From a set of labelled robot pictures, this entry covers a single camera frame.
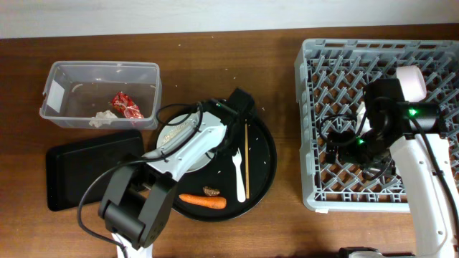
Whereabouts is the white plastic fork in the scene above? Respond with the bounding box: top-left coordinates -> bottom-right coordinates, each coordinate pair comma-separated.
232,149 -> 246,203

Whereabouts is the white tissue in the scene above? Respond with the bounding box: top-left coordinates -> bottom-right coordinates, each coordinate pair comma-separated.
89,110 -> 118,128

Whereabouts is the round black tray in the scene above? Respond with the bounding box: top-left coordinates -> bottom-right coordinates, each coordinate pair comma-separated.
173,116 -> 277,222

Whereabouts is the brown food scrap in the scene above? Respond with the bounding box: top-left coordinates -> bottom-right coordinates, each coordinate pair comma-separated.
203,186 -> 220,196

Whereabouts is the red snack wrapper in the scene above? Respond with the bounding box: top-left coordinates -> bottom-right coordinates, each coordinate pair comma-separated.
110,91 -> 144,119

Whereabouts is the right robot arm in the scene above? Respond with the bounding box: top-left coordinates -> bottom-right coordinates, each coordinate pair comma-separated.
321,78 -> 458,257

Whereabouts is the orange carrot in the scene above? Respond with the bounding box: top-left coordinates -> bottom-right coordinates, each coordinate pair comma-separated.
179,193 -> 227,209

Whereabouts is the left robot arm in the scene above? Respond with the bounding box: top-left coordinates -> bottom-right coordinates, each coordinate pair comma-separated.
98,89 -> 255,257

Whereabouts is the black rectangular tray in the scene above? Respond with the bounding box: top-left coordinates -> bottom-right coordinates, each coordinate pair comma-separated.
45,130 -> 144,211

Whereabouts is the grey plate with food scraps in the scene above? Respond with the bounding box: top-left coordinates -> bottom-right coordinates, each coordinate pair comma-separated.
156,111 -> 216,173

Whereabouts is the grey dishwasher rack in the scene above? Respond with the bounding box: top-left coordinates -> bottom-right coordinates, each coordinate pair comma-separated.
294,39 -> 458,213

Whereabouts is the clear plastic bin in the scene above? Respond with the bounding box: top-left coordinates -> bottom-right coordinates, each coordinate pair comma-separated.
39,61 -> 162,130

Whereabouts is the pink bowl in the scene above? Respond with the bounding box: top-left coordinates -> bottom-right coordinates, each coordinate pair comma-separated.
396,66 -> 427,102

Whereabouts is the wooden chopstick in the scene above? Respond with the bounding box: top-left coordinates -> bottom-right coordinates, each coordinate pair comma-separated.
245,123 -> 250,199

